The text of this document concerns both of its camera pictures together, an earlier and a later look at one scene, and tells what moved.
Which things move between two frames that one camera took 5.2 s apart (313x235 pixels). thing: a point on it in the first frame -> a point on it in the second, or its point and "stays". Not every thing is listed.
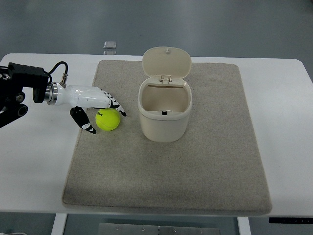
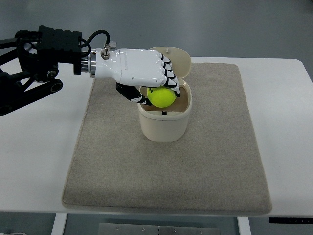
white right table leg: x=243 y=225 stays
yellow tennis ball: x=107 y=119 -> x=161 y=97
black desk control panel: x=292 y=220 stays
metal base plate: x=126 y=229 stays
